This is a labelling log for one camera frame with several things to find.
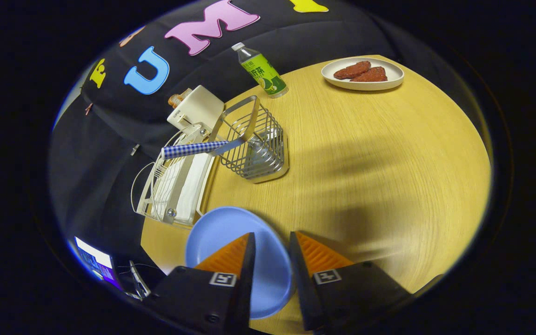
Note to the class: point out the computer monitor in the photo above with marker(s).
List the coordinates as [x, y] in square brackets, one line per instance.
[93, 258]

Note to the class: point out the white toaster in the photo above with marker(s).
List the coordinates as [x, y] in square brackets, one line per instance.
[200, 109]

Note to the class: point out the red clip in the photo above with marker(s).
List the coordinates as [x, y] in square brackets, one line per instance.
[89, 109]

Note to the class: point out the silver clip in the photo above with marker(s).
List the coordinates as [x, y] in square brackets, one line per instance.
[135, 150]

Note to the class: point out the white oval plate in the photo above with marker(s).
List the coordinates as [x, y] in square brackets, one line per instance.
[389, 72]

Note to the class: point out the brown meat piece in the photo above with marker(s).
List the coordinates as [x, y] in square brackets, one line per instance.
[351, 70]
[372, 76]

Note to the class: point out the green tea bottle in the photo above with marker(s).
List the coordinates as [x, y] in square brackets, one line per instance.
[263, 74]

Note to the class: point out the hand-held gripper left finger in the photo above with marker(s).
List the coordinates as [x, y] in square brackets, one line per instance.
[247, 279]

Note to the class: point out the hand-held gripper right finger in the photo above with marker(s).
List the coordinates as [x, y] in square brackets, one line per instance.
[301, 288]

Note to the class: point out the toasted bread slice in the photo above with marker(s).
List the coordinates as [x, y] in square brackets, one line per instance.
[176, 100]
[185, 93]

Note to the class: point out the blue plate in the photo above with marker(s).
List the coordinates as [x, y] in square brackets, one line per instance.
[221, 232]

